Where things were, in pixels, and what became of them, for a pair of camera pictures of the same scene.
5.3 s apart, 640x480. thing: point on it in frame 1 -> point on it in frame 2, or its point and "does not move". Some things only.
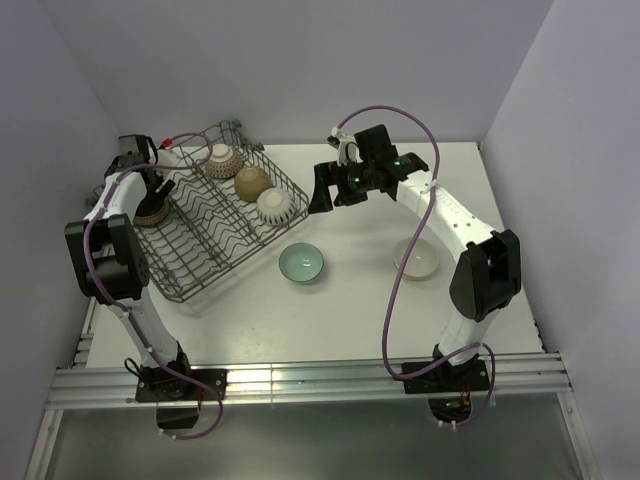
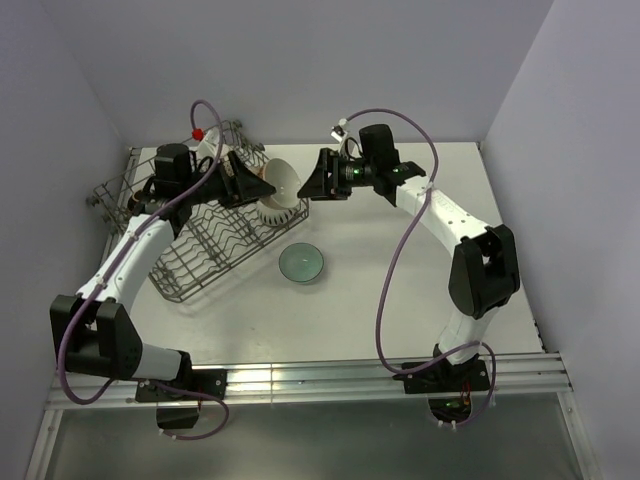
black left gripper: x=161 y=188 -> x=247 y=186
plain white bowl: x=423 y=261 -> x=281 y=175
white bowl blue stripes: x=274 y=207 does not move
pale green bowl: x=301 y=262 does not move
